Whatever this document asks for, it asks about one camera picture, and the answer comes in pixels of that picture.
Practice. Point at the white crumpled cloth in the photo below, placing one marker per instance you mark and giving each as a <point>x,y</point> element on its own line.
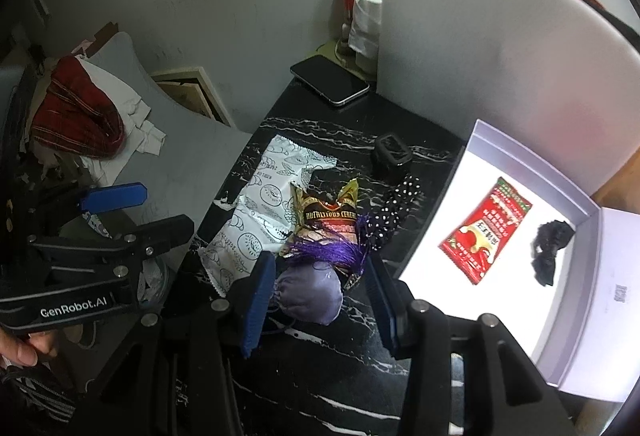
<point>140,126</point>

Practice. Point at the white printed snack packet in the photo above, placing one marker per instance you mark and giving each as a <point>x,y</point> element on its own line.
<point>270,196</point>

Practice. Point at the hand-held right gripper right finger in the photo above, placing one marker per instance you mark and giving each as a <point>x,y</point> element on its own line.
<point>386,311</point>

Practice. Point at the gold and black cereal packet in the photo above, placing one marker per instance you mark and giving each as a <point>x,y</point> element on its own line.
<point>325,216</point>

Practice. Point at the purple tasselled sachet pouch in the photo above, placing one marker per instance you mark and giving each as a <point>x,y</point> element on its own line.
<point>307,293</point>

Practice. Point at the brown cardboard piece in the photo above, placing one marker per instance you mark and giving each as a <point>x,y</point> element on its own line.
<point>106,34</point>

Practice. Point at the wooden picture frame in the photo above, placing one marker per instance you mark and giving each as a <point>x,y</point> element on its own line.
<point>185,89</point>

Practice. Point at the white foam board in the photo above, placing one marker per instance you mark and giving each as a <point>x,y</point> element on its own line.
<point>500,41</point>

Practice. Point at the red sauce packet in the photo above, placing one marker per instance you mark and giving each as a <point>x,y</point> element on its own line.
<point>480,236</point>

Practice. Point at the olive tray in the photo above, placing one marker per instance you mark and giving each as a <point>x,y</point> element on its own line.
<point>332,54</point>

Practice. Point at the black polka dot scrunchie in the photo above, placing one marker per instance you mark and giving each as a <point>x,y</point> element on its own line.
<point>400,202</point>

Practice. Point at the red plaid cloth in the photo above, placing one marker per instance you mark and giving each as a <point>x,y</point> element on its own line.
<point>75,111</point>

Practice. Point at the white plastic bag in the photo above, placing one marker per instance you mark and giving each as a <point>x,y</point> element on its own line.
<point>365,21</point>

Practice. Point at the small black box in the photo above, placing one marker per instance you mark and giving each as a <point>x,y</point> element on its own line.
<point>391,157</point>

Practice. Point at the person's left hand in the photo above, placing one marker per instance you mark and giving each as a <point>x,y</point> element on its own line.
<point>22,350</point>

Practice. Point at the white cardboard box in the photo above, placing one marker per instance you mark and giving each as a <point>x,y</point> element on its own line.
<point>500,311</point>

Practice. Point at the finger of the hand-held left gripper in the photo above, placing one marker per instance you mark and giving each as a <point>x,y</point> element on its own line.
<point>160,232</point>
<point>112,197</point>

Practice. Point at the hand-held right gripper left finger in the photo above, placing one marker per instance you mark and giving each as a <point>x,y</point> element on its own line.
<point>257,306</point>

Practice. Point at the black smartphone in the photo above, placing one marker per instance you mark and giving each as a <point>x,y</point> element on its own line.
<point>327,79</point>

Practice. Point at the dark striped cloth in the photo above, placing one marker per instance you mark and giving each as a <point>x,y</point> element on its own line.
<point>35,393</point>

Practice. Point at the grey cushion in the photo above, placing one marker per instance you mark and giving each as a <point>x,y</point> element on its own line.
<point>175,126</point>

